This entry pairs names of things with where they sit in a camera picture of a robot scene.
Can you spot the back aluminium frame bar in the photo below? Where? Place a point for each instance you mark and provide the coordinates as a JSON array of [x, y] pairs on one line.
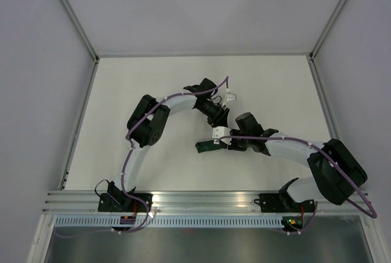
[[205, 54]]

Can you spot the right aluminium frame post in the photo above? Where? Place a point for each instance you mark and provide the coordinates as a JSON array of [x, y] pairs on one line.
[[337, 11]]

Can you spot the white slotted cable duct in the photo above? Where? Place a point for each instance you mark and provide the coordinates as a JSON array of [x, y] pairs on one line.
[[179, 221]]

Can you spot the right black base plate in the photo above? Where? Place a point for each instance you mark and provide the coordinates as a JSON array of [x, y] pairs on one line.
[[282, 203]]

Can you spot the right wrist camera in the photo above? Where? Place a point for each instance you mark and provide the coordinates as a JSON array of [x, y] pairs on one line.
[[221, 134]]

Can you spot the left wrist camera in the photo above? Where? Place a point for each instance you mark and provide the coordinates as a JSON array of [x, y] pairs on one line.
[[229, 96]]

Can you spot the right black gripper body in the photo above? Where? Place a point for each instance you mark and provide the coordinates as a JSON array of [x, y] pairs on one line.
[[240, 144]]

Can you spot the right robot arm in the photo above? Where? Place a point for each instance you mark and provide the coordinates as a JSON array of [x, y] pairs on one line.
[[335, 173]]

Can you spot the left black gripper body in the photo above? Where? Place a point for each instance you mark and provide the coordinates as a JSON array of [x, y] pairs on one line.
[[212, 113]]

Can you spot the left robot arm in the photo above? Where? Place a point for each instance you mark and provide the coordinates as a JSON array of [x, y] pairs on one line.
[[147, 123]]

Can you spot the aluminium front rail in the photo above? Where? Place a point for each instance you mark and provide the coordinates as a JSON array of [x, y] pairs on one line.
[[82, 202]]

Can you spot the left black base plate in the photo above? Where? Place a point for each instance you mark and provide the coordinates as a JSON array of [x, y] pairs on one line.
[[109, 204]]

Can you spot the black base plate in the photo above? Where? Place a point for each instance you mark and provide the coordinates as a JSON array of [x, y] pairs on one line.
[[109, 204], [282, 203]]

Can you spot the aluminium frame post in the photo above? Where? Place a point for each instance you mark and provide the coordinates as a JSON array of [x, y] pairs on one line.
[[337, 11], [71, 15]]

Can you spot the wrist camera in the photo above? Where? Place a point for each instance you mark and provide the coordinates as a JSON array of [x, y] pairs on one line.
[[221, 134], [229, 96]]

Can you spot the dark green cloth napkin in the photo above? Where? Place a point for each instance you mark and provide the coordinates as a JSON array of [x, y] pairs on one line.
[[208, 146]]

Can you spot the left aluminium frame post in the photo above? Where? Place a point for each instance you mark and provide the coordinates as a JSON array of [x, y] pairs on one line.
[[71, 15]]

